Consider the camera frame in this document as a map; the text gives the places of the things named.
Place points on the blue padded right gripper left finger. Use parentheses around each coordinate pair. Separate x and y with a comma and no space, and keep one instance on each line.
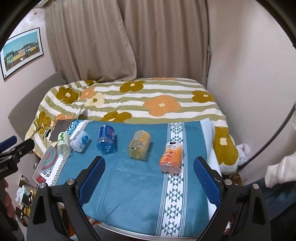
(45,221)

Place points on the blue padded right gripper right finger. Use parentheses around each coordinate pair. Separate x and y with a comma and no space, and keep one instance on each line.
(241,213)

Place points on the white translucent plastic cup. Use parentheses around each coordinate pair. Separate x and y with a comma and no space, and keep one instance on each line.
(79,141)

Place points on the white sleeved forearm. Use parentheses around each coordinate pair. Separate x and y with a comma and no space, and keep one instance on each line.
(283,172)

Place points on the green patterned clear cup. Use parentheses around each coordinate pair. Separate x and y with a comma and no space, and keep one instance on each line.
(63,144)

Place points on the blue clear plastic cup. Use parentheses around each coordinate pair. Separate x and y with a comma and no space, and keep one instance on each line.
(106,139)

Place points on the orange clear plastic cup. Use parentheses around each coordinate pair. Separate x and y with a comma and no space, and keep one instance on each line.
(170,162)

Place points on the yellow clear plastic cup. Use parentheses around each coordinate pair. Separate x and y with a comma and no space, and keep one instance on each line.
(139,145)

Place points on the red mandala patterned board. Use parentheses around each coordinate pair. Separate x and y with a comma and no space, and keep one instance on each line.
(48,166)

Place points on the white crumpled plastic bag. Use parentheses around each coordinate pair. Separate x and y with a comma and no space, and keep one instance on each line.
(243,153)

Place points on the dark grey tablet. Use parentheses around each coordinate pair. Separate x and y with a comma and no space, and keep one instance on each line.
(61,126)

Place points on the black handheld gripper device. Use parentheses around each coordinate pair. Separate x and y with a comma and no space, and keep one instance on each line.
(10,156)

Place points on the teal patterned towel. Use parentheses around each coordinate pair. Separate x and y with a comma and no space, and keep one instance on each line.
(135,195)

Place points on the grey bed headboard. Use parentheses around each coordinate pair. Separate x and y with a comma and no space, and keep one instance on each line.
(22,115)

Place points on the floral striped bed quilt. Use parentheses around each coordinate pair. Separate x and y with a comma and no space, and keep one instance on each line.
(146,100)

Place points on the framed harbour picture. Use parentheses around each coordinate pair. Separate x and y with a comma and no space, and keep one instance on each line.
(20,50)

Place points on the beige curtain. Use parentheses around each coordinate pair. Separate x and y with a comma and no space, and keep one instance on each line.
(126,40)

